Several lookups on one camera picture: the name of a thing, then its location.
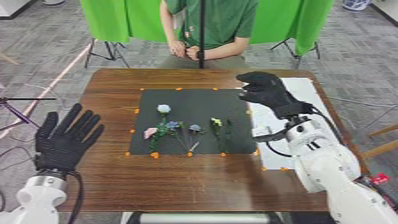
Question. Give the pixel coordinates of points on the black tripod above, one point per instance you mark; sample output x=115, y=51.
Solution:
x=19, y=111

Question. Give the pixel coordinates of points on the grey-blue flower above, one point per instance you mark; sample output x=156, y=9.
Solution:
x=196, y=127

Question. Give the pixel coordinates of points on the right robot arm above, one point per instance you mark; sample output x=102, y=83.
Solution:
x=331, y=166

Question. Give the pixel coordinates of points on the dark mat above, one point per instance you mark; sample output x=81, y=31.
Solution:
x=196, y=106

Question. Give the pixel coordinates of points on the yellow flower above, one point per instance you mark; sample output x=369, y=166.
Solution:
x=218, y=122

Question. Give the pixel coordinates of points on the white sheet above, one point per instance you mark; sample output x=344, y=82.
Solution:
x=305, y=90

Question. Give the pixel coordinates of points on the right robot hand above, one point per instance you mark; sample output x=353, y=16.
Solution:
x=271, y=93

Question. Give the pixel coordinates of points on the blue flower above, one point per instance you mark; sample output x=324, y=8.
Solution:
x=173, y=125

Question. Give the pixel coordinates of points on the person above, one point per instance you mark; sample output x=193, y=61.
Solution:
x=225, y=20

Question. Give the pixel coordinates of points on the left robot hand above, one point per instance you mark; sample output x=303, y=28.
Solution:
x=63, y=143

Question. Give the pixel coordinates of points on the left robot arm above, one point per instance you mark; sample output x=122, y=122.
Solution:
x=38, y=198

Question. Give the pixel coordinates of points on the black upright pole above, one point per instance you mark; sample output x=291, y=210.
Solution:
x=202, y=33

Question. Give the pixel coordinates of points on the pink flower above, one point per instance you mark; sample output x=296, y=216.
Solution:
x=150, y=133

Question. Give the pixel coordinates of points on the black cloth stand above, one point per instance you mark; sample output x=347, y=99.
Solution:
x=109, y=50
x=299, y=53

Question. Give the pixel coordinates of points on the wooden chair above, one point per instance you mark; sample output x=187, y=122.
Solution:
x=383, y=140

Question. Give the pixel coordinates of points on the white flower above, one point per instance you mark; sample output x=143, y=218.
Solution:
x=164, y=108

